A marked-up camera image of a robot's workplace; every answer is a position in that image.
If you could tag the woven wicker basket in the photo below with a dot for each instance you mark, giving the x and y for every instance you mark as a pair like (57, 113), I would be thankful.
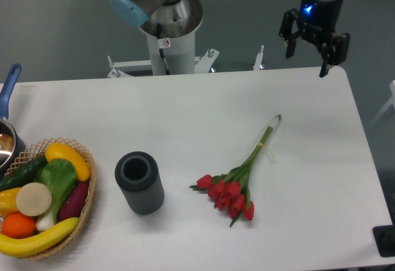
(37, 150)

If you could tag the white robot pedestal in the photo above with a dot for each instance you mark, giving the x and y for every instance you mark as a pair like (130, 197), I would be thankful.
(168, 56)

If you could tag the green bok choy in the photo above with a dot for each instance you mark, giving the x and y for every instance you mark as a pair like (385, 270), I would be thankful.
(60, 177)

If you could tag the yellow bell pepper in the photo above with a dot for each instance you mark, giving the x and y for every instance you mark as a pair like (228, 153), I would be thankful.
(8, 201)

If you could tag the purple sweet potato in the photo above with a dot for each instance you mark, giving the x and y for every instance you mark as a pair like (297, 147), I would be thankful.
(74, 204)

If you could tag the red tulip bouquet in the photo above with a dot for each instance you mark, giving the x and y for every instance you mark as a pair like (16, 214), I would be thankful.
(231, 191)

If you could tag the blue handled saucepan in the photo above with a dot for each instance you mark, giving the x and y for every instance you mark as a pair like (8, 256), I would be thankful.
(11, 144)

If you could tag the white furniture piece at right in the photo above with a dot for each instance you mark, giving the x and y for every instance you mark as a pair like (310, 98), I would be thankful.
(386, 110)

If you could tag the orange fruit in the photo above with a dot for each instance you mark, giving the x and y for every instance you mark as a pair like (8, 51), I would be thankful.
(18, 226)

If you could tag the beige round disc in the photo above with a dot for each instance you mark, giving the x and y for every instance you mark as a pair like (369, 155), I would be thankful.
(33, 199)

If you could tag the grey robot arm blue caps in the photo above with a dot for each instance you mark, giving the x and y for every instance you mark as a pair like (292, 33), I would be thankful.
(170, 26)

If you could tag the dark grey ribbed vase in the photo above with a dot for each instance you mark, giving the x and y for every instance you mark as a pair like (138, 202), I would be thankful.
(137, 175)

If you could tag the green cucumber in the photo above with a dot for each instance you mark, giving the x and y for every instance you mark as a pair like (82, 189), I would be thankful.
(24, 174)

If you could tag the yellow banana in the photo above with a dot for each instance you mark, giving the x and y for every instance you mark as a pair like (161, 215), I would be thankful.
(36, 244)

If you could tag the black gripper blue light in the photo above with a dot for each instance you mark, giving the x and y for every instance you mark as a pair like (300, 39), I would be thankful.
(318, 18)

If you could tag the black device at table edge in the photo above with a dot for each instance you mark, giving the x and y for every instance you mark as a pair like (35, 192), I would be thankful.
(384, 239)

